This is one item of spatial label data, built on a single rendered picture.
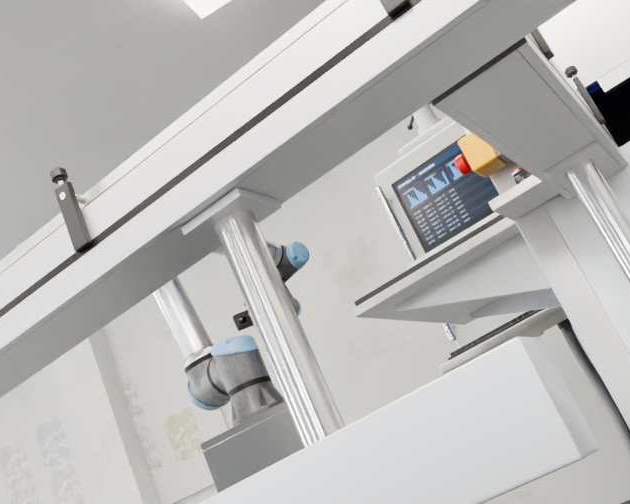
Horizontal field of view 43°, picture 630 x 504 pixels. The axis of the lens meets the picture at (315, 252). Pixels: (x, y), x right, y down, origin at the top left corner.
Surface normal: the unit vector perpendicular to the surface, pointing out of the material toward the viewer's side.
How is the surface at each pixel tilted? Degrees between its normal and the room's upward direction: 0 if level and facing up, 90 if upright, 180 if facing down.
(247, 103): 90
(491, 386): 90
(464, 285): 90
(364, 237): 90
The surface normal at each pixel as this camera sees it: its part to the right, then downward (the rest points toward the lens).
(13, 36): 0.39, 0.86
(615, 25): -0.50, -0.11
